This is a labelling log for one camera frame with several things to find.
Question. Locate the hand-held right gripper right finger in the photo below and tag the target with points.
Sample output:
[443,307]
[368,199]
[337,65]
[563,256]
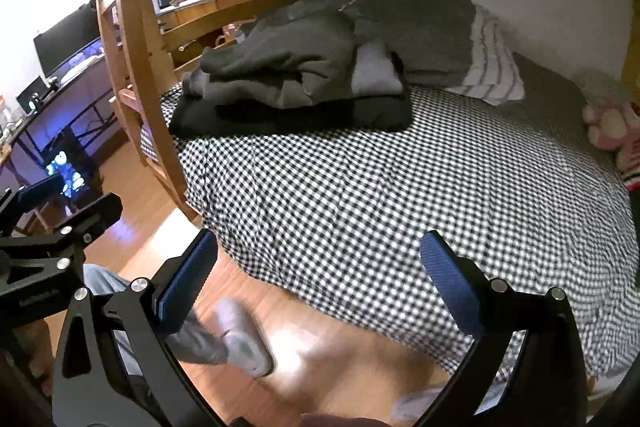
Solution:
[450,279]

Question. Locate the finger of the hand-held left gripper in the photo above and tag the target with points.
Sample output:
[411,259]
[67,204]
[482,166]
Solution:
[92,214]
[40,189]

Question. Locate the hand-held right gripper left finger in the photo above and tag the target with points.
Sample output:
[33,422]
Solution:
[187,277]

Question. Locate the grey zip hoodie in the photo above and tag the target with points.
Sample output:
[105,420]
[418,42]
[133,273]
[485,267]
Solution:
[280,57]

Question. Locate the person's left hand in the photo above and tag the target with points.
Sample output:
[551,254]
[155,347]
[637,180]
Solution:
[37,352]

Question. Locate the lit computer case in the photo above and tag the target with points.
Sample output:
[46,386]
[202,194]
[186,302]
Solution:
[72,167]

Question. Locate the person's left leg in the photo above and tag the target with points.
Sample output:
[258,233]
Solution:
[150,307]

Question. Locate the computer desk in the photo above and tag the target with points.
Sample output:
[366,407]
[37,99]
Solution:
[60,117]

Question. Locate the person's left shoe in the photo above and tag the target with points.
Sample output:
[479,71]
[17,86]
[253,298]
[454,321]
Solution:
[245,337]

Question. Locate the person's shoe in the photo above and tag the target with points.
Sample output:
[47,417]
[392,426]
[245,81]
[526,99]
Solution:
[245,337]
[445,402]

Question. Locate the black white checkered bed sheet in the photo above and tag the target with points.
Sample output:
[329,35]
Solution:
[400,207]

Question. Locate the person's right shoe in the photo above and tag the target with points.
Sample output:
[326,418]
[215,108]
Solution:
[445,402]

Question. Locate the wooden ladder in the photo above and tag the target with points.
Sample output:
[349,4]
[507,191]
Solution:
[145,82]

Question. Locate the black computer monitor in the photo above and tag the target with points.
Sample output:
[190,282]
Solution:
[65,37]

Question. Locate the black folded garment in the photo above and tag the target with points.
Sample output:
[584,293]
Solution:
[300,117]

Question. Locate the pink plush toy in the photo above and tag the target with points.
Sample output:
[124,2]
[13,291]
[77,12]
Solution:
[612,127]

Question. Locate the wooden shelf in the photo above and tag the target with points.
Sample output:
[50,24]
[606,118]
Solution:
[210,14]

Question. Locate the grey striped blanket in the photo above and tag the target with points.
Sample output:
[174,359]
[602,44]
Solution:
[425,32]

